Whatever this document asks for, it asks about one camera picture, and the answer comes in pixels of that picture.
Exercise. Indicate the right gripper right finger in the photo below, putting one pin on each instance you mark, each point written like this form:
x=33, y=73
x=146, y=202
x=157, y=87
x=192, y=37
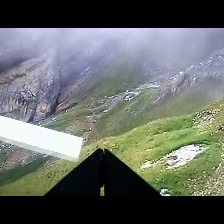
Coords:
x=125, y=181

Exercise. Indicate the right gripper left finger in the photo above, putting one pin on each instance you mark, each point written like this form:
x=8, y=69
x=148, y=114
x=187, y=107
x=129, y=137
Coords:
x=85, y=180

